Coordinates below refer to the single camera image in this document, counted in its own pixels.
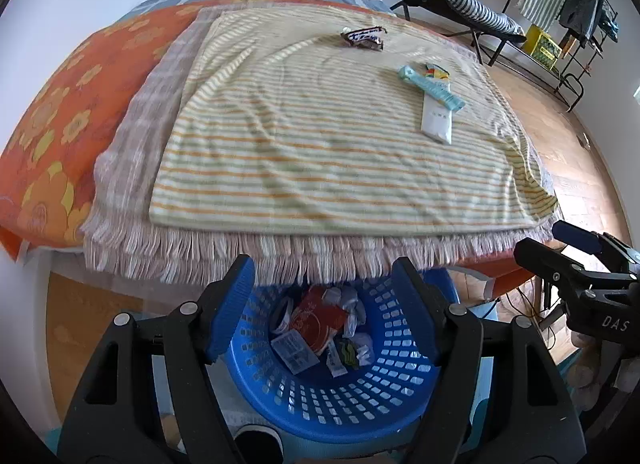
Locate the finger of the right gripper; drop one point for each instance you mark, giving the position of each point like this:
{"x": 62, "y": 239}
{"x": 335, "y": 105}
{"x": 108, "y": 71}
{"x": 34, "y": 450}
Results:
{"x": 566, "y": 273}
{"x": 585, "y": 238}

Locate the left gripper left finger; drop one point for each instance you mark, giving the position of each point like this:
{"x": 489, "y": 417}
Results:
{"x": 146, "y": 397}

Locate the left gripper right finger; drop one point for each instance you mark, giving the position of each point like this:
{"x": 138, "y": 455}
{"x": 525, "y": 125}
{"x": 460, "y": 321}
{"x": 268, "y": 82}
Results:
{"x": 498, "y": 397}

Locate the long white colourful packet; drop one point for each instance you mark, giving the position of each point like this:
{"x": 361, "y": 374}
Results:
{"x": 436, "y": 117}

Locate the brown chocolate bar wrapper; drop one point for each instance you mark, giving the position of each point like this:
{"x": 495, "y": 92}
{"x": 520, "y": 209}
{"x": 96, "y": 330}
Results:
{"x": 371, "y": 38}

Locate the blue plastic basket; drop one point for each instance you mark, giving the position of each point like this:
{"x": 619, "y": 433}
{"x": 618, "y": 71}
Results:
{"x": 372, "y": 402}

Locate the black clothes rack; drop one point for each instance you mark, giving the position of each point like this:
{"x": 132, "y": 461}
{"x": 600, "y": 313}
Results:
{"x": 565, "y": 37}

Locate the fringed beige blanket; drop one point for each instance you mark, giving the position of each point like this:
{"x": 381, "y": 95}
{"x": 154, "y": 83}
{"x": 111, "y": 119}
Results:
{"x": 119, "y": 237}

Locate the white barcode packet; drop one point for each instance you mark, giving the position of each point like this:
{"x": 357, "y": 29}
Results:
{"x": 294, "y": 352}

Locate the red snack wrapper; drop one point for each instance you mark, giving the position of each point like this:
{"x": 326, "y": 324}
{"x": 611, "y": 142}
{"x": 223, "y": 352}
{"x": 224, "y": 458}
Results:
{"x": 317, "y": 320}

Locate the teal sachet packet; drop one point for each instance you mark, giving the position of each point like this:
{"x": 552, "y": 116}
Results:
{"x": 432, "y": 88}

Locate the yellow plastic crate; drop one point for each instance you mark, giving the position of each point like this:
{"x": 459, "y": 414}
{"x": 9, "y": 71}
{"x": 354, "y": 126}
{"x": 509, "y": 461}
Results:
{"x": 540, "y": 47}

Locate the dark hanging jacket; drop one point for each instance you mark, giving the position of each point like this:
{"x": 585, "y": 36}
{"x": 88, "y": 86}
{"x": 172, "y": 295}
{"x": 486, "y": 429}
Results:
{"x": 579, "y": 16}

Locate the striped pillow on chair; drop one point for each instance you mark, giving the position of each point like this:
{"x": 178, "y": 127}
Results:
{"x": 485, "y": 18}

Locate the orange floral bed sheet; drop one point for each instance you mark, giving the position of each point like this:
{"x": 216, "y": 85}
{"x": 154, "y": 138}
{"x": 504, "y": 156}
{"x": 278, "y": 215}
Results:
{"x": 47, "y": 185}

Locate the striped yellow towel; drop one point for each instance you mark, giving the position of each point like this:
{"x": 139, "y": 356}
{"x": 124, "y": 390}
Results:
{"x": 284, "y": 128}

